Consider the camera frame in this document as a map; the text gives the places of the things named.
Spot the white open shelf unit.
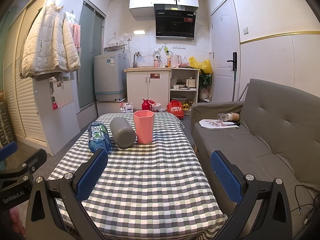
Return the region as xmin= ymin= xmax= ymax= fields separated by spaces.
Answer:
xmin=169 ymin=68 xmax=200 ymax=108

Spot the grey washing machine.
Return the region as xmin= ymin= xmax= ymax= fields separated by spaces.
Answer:
xmin=94 ymin=52 xmax=127 ymax=102

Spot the printed paper bag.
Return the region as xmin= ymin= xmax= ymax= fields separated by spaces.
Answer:
xmin=199 ymin=119 xmax=242 ymax=131

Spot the black cable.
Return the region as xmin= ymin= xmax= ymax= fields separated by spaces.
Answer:
xmin=294 ymin=185 xmax=320 ymax=228

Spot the white plastic bag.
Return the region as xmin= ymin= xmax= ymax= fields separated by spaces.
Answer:
xmin=151 ymin=102 xmax=167 ymax=113

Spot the pink cup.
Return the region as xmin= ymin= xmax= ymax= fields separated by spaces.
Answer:
xmin=132 ymin=110 xmax=156 ymax=145

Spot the pink towel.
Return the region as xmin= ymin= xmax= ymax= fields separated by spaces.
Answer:
xmin=70 ymin=23 xmax=82 ymax=52

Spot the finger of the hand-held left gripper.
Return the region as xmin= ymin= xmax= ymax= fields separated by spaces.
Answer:
xmin=0 ymin=149 xmax=48 ymax=182
xmin=0 ymin=141 xmax=17 ymax=162

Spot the white door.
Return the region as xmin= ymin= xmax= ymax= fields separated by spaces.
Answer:
xmin=210 ymin=0 xmax=242 ymax=103

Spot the white step platform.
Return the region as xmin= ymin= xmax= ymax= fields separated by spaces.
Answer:
xmin=96 ymin=101 xmax=128 ymax=117

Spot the frosted glass sliding door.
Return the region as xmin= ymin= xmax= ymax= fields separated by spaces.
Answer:
xmin=76 ymin=0 xmax=105 ymax=108

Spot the metal faucet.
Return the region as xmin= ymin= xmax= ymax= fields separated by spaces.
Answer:
xmin=132 ymin=51 xmax=142 ymax=68

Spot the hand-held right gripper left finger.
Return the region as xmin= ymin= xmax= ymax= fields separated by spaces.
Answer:
xmin=25 ymin=148 xmax=109 ymax=240

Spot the white sink cabinet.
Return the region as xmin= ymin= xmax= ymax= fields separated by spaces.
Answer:
xmin=124 ymin=67 xmax=172 ymax=109

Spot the grey sofa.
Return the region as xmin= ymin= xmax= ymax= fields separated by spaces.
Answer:
xmin=191 ymin=78 xmax=320 ymax=240

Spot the black door handle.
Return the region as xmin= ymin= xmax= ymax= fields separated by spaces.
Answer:
xmin=227 ymin=52 xmax=237 ymax=71

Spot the person's left hand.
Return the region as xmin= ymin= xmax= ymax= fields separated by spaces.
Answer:
xmin=9 ymin=208 xmax=26 ymax=233

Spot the wire clothes hanger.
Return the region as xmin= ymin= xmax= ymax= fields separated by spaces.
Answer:
xmin=106 ymin=33 xmax=125 ymax=48

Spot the louvred wardrobe door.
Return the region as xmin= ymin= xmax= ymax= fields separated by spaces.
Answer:
xmin=0 ymin=0 xmax=57 ymax=148

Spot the red shopping bag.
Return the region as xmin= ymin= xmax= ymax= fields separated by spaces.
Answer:
xmin=167 ymin=100 xmax=185 ymax=119

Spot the black range hood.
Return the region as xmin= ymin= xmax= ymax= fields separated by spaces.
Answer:
xmin=154 ymin=4 xmax=197 ymax=40

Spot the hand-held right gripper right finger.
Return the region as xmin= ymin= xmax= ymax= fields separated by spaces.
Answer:
xmin=210 ymin=150 xmax=293 ymax=240

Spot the grey metal bottle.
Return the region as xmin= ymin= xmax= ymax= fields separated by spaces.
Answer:
xmin=110 ymin=116 xmax=137 ymax=148

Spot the grey checkered tablecloth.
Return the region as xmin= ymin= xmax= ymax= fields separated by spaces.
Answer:
xmin=47 ymin=113 xmax=228 ymax=240

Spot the yellow plastic bag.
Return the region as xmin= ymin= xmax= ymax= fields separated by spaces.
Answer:
xmin=189 ymin=56 xmax=212 ymax=74

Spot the white quilted jacket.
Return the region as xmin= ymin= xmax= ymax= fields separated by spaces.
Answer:
xmin=20 ymin=1 xmax=82 ymax=79

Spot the white electric kettle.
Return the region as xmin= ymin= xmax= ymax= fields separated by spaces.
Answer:
xmin=170 ymin=54 xmax=182 ymax=68

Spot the green plant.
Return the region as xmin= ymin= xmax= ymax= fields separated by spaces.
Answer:
xmin=199 ymin=69 xmax=213 ymax=88

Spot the white printed box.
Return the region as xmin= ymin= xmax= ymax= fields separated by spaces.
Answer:
xmin=119 ymin=102 xmax=133 ymax=113

